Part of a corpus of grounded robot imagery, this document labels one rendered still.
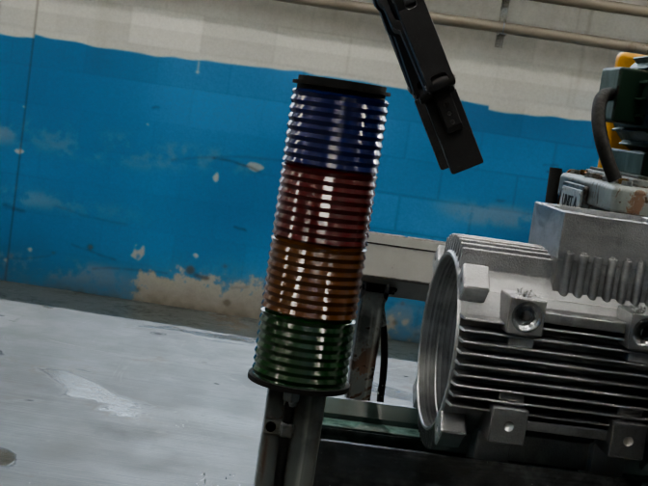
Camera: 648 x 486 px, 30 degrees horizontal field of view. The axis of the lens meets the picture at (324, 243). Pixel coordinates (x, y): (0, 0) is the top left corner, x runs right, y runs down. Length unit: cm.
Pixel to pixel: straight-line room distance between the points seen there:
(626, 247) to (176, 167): 574
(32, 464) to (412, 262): 44
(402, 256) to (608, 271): 31
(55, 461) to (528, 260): 55
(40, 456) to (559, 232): 60
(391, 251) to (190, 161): 543
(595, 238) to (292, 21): 566
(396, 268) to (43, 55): 566
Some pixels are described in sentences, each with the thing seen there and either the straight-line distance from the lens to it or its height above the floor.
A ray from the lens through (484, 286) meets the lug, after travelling 99.
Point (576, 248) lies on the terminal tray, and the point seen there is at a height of 112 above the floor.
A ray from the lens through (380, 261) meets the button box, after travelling 128.
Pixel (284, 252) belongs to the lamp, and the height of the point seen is 111.
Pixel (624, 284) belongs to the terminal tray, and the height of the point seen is 109.
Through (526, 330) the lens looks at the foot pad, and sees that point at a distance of 98.
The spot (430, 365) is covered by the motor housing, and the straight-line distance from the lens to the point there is 114.
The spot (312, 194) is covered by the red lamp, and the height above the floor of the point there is 115.
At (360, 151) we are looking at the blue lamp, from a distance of 71.
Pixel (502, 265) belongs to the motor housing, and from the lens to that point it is 103.
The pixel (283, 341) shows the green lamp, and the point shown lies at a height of 106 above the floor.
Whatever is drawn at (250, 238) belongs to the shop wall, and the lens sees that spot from 668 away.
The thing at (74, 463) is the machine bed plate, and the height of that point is 80.
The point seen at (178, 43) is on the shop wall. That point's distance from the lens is 670.
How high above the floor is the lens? 120
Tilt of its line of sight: 6 degrees down
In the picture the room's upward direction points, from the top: 8 degrees clockwise
